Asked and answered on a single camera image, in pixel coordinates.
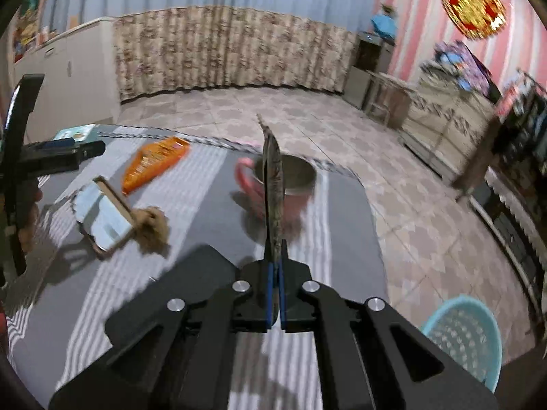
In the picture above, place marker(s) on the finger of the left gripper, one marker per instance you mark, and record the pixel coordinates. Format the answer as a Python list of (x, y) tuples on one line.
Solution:
[(63, 155)]

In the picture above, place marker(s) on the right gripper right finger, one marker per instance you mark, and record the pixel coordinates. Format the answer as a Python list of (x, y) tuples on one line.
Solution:
[(369, 356)]

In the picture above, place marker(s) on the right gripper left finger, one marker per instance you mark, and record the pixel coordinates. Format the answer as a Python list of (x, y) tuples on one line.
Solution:
[(180, 358)]

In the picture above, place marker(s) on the orange snack bag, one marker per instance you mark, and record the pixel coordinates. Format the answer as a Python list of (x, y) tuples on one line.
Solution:
[(151, 161)]

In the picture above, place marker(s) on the camouflage wrapper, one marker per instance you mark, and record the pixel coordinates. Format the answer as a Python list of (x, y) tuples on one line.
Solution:
[(274, 191)]

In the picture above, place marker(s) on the teal tissue box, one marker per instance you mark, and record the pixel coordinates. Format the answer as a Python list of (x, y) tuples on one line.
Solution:
[(78, 133)]

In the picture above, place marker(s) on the white low cabinet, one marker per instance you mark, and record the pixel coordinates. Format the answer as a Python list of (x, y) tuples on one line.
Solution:
[(79, 85)]

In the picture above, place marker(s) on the small framed mirror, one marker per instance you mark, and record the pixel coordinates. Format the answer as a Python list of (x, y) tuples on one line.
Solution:
[(103, 216)]

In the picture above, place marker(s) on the black flat case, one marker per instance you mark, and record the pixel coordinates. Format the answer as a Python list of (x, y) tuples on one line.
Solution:
[(193, 278)]

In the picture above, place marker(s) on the turquoise plastic laundry basket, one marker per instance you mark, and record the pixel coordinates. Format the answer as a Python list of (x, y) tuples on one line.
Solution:
[(467, 330)]

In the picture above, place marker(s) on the crumpled brown paper ball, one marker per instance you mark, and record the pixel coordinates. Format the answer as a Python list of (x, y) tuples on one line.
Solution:
[(151, 229)]

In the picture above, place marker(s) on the blue floral curtain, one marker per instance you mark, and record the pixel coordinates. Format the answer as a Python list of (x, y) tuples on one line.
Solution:
[(165, 45)]

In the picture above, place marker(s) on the pink metal cup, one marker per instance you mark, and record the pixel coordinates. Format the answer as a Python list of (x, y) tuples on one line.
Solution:
[(299, 177)]

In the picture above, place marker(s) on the low TV bench lace cover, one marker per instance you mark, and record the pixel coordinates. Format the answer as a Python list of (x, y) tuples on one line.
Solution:
[(502, 207)]

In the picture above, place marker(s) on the cloth covered cabinet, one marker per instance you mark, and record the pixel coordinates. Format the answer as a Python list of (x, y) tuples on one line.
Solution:
[(445, 123)]

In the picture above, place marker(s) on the small wooden side table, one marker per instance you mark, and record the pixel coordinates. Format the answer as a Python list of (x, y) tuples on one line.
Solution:
[(389, 99)]

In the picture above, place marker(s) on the clothes rack with garments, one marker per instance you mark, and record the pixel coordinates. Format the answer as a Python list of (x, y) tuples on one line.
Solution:
[(516, 133)]

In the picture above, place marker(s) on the grey water dispenser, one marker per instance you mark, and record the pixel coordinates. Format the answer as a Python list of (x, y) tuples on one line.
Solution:
[(372, 54)]

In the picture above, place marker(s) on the pile of colourful clothes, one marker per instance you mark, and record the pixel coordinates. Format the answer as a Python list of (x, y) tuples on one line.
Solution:
[(457, 61)]

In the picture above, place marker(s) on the blue bag on dispenser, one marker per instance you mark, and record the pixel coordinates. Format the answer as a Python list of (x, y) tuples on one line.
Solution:
[(385, 22)]

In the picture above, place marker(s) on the red gold wall ornament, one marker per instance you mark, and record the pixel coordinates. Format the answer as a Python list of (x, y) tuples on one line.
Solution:
[(476, 19)]

